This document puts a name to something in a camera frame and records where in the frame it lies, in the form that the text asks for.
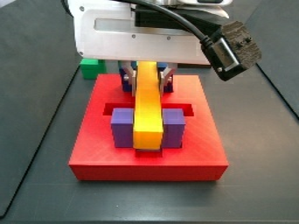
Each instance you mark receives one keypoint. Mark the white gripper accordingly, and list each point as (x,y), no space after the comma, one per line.
(108,36)

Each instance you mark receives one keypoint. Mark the long yellow rectangular block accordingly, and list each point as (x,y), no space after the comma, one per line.
(149,128)

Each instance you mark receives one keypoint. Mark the red slotted base board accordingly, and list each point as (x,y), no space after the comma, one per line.
(98,160)

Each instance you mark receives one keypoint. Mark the dark blue U-shaped block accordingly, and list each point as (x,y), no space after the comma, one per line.
(166,70)

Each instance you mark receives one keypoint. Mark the green arch-shaped block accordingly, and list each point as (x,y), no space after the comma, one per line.
(91,68)

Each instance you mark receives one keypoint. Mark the purple U-shaped block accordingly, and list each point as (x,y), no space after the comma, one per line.
(122,126)

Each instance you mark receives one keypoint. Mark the black angled bracket holder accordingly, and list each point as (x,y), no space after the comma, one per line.
(193,66)

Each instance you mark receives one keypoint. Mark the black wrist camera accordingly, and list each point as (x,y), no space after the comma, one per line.
(232,50)

